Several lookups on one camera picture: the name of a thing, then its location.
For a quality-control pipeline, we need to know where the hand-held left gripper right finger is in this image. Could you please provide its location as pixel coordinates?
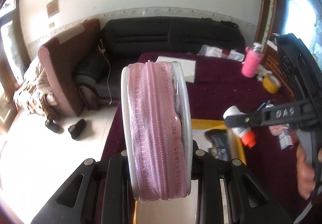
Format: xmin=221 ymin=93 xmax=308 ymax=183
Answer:
xmin=191 ymin=140 xmax=293 ymax=224

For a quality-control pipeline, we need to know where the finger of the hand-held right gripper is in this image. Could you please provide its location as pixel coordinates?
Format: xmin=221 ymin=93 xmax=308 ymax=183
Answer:
xmin=223 ymin=100 xmax=315 ymax=130

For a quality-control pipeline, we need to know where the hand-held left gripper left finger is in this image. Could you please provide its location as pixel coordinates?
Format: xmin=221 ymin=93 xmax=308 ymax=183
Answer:
xmin=30 ymin=150 xmax=137 ymax=224

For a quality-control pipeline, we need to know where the white bottle with orange cap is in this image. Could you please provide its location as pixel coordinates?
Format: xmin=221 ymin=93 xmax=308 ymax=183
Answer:
xmin=223 ymin=105 xmax=256 ymax=148

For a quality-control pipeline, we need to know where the yellow box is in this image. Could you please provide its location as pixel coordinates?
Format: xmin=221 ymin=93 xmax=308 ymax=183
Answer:
xmin=134 ymin=118 xmax=247 ymax=224

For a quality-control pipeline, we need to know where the clear pouch with pink zipper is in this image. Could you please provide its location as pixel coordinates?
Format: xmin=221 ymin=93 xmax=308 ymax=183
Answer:
xmin=120 ymin=59 xmax=194 ymax=203

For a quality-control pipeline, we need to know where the person's right hand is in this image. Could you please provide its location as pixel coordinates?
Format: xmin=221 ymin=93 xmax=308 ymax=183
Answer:
xmin=296 ymin=143 xmax=317 ymax=200

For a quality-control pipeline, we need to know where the small pink packet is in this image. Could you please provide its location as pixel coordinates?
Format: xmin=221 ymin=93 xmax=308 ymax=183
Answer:
xmin=269 ymin=125 xmax=285 ymax=136

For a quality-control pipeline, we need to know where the blue and black pen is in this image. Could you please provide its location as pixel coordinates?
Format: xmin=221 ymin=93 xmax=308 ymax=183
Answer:
xmin=255 ymin=100 xmax=272 ymax=112

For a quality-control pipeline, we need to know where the brown wooden cabinet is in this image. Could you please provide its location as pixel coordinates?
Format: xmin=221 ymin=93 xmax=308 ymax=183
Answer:
xmin=264 ymin=40 xmax=280 ymax=75

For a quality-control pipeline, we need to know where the white box with blue print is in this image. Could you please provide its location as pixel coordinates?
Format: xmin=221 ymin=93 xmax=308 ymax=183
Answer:
xmin=279 ymin=134 xmax=293 ymax=150

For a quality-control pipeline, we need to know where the crumpled white tissue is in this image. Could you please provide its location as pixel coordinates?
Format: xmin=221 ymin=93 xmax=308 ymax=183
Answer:
xmin=256 ymin=64 xmax=271 ymax=81

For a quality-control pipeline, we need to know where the yellow tape roll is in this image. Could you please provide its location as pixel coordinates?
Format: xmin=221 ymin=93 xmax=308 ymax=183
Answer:
xmin=262 ymin=74 xmax=282 ymax=94

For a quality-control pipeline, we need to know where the dark printed packet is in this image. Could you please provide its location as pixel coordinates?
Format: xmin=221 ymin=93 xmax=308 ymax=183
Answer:
xmin=205 ymin=130 xmax=230 ymax=161

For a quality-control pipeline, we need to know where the pink bottle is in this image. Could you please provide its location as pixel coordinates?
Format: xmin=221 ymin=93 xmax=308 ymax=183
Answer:
xmin=241 ymin=42 xmax=264 ymax=78

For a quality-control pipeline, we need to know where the white and red packet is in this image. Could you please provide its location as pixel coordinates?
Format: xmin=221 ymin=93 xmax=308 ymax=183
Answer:
xmin=223 ymin=49 xmax=245 ymax=62

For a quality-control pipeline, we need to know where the maroon tablecloth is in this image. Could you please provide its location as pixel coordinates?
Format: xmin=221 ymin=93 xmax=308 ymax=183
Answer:
xmin=97 ymin=52 xmax=312 ymax=224

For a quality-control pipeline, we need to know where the black shoe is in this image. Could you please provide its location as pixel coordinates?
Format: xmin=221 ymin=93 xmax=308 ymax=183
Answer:
xmin=45 ymin=119 xmax=63 ymax=134
xmin=68 ymin=118 xmax=86 ymax=141

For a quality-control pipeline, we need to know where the white plastic bag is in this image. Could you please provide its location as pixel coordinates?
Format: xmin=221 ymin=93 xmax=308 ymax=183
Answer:
xmin=197 ymin=44 xmax=223 ymax=58

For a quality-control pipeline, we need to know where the brown armchair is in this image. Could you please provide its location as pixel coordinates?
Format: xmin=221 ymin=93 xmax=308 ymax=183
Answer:
xmin=38 ymin=18 xmax=101 ymax=117

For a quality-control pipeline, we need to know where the patterned blanket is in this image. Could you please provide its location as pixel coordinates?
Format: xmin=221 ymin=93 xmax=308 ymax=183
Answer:
xmin=13 ymin=59 xmax=57 ymax=115

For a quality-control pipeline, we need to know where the black sofa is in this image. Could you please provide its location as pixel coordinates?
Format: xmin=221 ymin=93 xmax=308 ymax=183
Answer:
xmin=73 ymin=16 xmax=246 ymax=109

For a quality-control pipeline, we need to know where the wooden window frame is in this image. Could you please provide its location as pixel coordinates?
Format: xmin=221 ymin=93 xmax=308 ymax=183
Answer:
xmin=254 ymin=0 xmax=278 ymax=47

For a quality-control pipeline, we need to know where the white cable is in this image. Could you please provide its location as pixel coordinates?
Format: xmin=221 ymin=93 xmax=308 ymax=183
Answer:
xmin=98 ymin=38 xmax=112 ymax=105

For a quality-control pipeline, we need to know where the wall plaque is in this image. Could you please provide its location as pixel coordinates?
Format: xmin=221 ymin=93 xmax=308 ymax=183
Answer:
xmin=46 ymin=0 xmax=59 ymax=18

